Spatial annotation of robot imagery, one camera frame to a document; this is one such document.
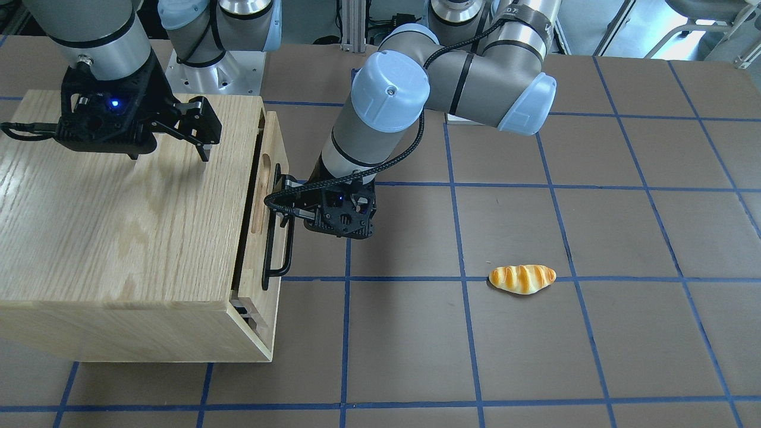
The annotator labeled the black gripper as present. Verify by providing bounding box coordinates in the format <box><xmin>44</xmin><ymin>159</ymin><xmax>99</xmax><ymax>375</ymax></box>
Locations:
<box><xmin>54</xmin><ymin>59</ymin><xmax>222</xmax><ymax>162</ymax></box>

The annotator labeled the black gripper centre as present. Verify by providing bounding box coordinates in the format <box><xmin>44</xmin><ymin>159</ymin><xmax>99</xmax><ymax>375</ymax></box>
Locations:
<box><xmin>294</xmin><ymin>179</ymin><xmax>377</xmax><ymax>240</ymax></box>

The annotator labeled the wooden drawer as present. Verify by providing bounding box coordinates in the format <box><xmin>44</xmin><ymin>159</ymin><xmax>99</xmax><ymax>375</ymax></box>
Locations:
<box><xmin>230</xmin><ymin>111</ymin><xmax>295</xmax><ymax>333</ymax></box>

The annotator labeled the grey robot arm centre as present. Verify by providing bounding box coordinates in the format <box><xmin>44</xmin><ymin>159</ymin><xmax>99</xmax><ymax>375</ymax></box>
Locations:
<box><xmin>284</xmin><ymin>1</ymin><xmax>561</xmax><ymax>239</ymax></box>

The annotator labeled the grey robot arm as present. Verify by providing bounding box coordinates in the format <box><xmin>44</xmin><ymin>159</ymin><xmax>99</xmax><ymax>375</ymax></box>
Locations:
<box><xmin>2</xmin><ymin>1</ymin><xmax>222</xmax><ymax>162</ymax></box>

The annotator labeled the light wooden cabinet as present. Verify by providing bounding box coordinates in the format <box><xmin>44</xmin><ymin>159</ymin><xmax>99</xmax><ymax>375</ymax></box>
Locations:
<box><xmin>1</xmin><ymin>95</ymin><xmax>289</xmax><ymax>363</ymax></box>

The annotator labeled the striped toy bread roll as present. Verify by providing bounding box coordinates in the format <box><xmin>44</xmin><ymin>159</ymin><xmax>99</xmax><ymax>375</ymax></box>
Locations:
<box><xmin>488</xmin><ymin>265</ymin><xmax>557</xmax><ymax>295</ymax></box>

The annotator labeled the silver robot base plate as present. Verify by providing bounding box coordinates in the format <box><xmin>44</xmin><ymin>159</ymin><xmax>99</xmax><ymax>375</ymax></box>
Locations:
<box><xmin>165</xmin><ymin>51</ymin><xmax>268</xmax><ymax>96</ymax></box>

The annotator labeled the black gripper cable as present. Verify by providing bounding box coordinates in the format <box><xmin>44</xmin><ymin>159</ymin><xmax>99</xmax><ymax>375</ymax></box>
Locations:
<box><xmin>264</xmin><ymin>24</ymin><xmax>506</xmax><ymax>222</ymax></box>

